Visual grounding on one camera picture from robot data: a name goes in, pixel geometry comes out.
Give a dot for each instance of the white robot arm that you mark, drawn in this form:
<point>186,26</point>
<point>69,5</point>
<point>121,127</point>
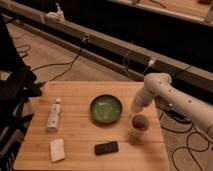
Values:
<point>159,84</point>

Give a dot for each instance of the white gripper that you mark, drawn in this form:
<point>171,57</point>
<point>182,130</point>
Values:
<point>141,100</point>

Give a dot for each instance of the white object on rail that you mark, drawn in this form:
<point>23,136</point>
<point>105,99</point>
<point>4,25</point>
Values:
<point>58,15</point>

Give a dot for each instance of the white sponge block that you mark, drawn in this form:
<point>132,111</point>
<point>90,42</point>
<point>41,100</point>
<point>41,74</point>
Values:
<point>57,150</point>

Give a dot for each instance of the black rectangular phone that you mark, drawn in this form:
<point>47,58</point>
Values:
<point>105,148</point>

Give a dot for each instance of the green ceramic bowl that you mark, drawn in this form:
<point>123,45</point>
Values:
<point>106,109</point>

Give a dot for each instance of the black chair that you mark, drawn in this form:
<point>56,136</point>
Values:
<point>15,92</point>

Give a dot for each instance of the white tube bottle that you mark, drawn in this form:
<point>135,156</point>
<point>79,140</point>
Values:
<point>54,116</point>

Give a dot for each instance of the long metal rail beam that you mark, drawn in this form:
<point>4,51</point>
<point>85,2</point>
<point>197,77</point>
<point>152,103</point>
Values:
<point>135,41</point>

